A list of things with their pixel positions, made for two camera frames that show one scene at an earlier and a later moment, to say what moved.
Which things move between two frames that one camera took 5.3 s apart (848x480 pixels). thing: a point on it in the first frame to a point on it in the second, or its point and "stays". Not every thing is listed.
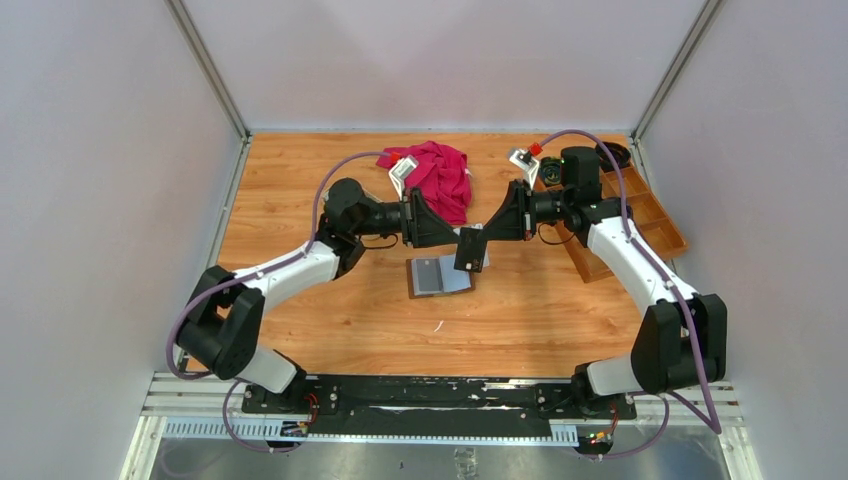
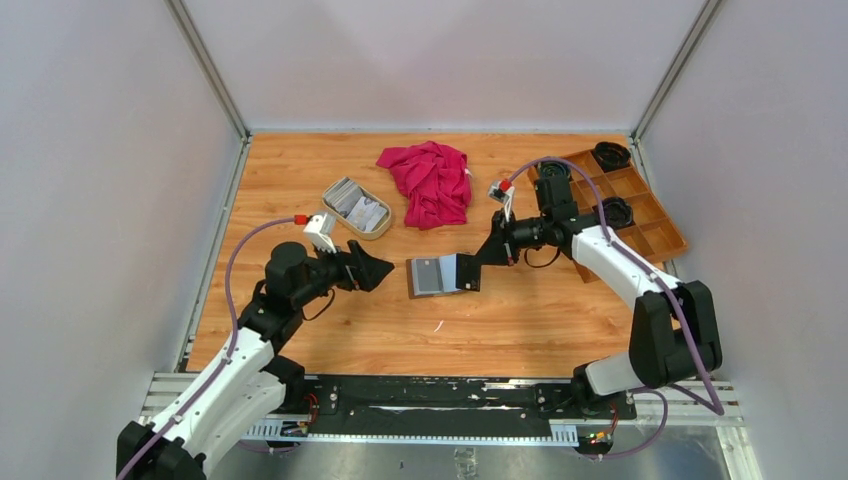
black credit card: [470, 250] to [468, 272]
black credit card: [429, 275] stays
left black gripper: [420, 226] to [358, 269]
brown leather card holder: [432, 276] stays
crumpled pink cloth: [441, 177] stays
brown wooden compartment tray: [650, 218] stays
